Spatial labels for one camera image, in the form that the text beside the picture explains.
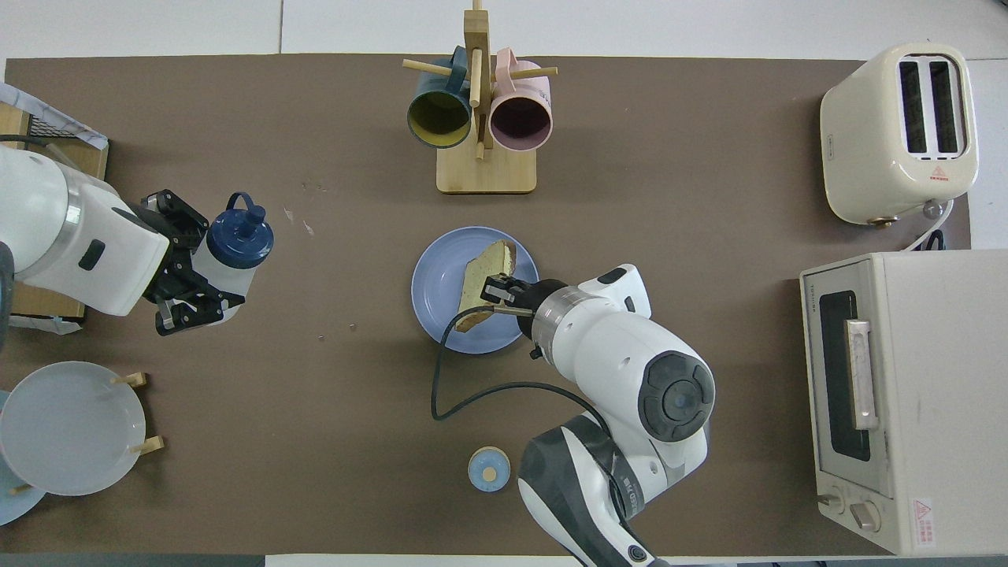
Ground black wire basket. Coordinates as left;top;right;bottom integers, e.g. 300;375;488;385
28;110;80;141

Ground toasted bread slice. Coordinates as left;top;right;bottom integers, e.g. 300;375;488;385
455;239;518;333

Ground light blue round plate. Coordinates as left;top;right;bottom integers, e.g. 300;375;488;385
0;390;48;527

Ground small blue wooden-knob bell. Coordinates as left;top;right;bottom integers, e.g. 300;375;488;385
468;446;511;493

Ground teal mug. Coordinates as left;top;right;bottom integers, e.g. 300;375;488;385
406;46;473;150

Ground grey round plate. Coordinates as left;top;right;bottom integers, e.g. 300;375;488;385
0;361;147;497

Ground wooden mug rack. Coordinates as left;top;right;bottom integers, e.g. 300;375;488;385
402;0;558;195

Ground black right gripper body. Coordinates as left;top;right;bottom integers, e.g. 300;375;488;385
508;277;568;316

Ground brown table mat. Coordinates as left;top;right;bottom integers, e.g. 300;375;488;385
0;54;971;556

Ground white toaster oven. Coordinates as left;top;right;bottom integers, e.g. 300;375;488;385
799;250;1008;556

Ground wooden plate rack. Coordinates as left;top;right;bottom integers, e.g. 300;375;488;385
8;372;166;498

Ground white toaster power cord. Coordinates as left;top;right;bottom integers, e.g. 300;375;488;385
904;198;956;253

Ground pink ribbed mug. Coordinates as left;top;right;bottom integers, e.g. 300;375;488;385
488;47;554;153

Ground white seasoning bottle navy cap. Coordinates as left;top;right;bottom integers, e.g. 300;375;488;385
193;192;275;320

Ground cream two-slot toaster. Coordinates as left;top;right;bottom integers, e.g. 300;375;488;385
819;43;980;229

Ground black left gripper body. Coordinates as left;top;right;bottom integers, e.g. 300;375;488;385
138;201;198;304

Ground white checkered cloth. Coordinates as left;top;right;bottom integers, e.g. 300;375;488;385
0;83;109;335

